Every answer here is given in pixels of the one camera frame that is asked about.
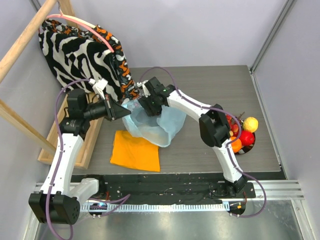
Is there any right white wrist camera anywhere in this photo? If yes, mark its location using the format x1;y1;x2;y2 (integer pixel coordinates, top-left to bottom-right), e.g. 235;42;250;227
136;80;150;97

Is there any light blue printed plastic bag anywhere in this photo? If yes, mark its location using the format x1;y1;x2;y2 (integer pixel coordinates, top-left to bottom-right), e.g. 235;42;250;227
122;99;187;148

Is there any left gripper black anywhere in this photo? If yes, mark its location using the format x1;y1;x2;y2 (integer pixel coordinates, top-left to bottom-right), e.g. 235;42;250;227
82;93;131;122

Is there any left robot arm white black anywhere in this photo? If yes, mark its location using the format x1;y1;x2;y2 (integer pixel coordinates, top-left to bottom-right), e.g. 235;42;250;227
28;89;131;225

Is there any round plate with dark rim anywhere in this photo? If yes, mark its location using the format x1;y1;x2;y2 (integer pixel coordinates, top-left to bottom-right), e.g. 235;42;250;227
235;132;256;155

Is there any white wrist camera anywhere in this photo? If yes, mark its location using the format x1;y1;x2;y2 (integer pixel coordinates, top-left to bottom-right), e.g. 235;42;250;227
136;80;150;97
89;78;108;100

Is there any fake red apple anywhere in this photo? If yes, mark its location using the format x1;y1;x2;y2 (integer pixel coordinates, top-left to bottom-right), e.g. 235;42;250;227
239;130;255;147

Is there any zebra pattern fabric bag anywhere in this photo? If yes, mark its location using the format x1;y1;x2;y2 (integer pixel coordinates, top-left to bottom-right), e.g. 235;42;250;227
38;19;139;103

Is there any orange folded cloth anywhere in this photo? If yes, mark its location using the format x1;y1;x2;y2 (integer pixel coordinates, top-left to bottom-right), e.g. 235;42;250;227
110;130;161;173

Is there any fake lychee bunch red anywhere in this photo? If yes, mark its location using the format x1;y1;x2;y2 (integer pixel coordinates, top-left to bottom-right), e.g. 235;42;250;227
226;112;245;137

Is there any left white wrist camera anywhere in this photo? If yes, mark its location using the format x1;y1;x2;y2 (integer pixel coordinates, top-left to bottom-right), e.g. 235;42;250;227
89;78;108;100

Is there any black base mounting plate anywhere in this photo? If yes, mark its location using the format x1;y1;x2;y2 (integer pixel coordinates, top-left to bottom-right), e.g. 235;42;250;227
71;173;256;205

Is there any fake orange fruit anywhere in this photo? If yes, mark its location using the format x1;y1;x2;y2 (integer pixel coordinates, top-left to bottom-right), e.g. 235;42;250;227
230;136;243;153

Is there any aluminium rail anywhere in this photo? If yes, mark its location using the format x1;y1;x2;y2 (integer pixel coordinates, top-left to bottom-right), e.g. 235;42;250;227
31;179;306;213

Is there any pink clothes hanger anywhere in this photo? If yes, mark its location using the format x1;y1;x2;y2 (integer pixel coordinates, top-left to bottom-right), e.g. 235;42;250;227
46;13;115;53

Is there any fake yellow lemon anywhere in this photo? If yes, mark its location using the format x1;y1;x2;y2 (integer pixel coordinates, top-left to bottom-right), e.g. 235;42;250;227
242;117;259;133

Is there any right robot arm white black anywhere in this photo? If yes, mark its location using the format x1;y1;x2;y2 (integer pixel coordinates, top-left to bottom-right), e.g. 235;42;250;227
136;77;248;198

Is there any wooden rack frame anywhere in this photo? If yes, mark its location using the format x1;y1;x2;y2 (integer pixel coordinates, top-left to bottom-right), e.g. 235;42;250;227
0;0;105;170

